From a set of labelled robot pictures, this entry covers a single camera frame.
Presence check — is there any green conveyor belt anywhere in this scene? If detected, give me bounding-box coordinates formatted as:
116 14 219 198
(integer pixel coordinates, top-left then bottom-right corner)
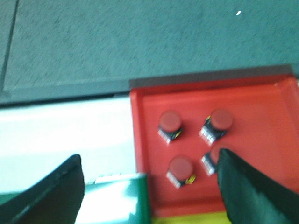
77 173 152 224

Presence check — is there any yellow plastic tray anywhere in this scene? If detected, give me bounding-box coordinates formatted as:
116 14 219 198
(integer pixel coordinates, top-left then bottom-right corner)
152 212 231 224

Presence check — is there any grey stone counter slab right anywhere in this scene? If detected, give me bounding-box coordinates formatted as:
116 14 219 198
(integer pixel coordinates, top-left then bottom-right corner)
0 0 299 103

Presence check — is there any grey stone counter slab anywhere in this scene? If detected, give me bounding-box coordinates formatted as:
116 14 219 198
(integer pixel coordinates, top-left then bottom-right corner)
0 0 19 101
0 0 299 103

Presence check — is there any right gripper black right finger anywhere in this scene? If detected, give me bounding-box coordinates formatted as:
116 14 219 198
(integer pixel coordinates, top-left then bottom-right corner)
217 149 299 224

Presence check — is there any red object behind counter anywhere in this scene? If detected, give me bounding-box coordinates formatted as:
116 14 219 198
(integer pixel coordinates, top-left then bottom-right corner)
130 77 299 217

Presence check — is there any red mushroom push button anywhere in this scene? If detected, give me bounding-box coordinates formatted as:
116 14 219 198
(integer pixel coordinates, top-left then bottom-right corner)
199 108 234 145
166 155 196 189
158 110 183 144
200 147 224 176

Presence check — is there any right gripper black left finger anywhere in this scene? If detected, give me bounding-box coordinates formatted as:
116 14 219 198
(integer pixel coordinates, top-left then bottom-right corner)
0 154 85 224

